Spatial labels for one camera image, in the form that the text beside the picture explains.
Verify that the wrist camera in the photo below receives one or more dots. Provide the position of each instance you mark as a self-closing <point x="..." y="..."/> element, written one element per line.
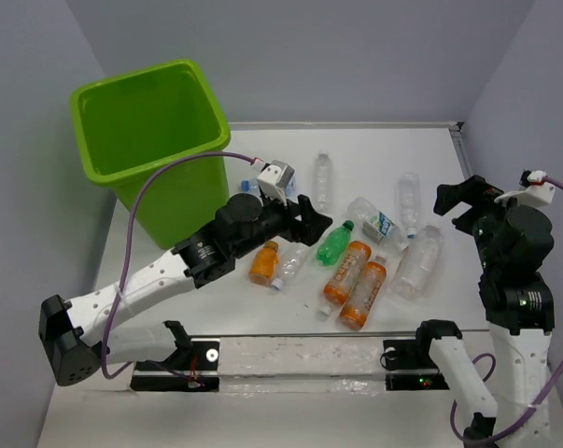
<point x="534" y="191"/>
<point x="274" y="180"/>

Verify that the clear bottle white cap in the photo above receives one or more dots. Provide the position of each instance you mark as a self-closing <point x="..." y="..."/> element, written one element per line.
<point x="290" y="264"/>

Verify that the green plastic bin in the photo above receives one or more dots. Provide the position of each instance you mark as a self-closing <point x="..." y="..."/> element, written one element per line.
<point x="155" y="135"/>

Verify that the large clear plastic bottle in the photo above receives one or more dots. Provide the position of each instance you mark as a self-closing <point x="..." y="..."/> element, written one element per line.
<point x="418" y="264"/>

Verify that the blue green label bottle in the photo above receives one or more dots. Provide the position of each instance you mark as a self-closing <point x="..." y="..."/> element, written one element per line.
<point x="376" y="225"/>

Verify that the blue label water bottle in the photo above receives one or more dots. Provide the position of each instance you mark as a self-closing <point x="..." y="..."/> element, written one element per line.
<point x="251" y="186"/>

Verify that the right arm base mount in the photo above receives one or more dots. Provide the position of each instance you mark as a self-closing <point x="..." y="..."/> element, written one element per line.
<point x="408" y="369"/>

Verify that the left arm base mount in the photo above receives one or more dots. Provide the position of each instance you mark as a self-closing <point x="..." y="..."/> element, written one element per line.
<point x="191" y="370"/>

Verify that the clear tall water bottle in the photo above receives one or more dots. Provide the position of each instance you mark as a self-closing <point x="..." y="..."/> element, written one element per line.
<point x="322" y="182"/>

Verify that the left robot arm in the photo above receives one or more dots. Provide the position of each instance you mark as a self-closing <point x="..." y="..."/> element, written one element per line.
<point x="80" y="334"/>

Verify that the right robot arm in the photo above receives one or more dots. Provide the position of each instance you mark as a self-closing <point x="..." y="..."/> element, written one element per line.
<point x="520" y="316"/>

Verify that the green soda bottle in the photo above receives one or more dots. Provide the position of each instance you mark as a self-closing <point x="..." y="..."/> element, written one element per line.
<point x="335" y="244"/>

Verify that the orange label tea bottle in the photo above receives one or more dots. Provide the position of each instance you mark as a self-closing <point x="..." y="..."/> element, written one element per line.
<point x="336" y="291"/>

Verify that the small orange juice bottle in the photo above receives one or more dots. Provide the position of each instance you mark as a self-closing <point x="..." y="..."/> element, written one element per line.
<point x="263" y="266"/>

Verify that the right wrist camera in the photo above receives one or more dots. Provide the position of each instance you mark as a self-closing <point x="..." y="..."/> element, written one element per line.
<point x="534" y="191"/>

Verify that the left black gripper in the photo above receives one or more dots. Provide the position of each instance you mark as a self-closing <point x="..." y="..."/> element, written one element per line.
<point x="307" y="231"/>

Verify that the clear ribbed water bottle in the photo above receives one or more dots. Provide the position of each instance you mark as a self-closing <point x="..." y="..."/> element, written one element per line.
<point x="408" y="195"/>

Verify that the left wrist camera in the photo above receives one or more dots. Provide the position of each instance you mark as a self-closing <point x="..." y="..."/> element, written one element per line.
<point x="274" y="180"/>

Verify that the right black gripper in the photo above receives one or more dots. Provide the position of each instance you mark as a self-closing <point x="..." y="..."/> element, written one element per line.
<point x="471" y="189"/>

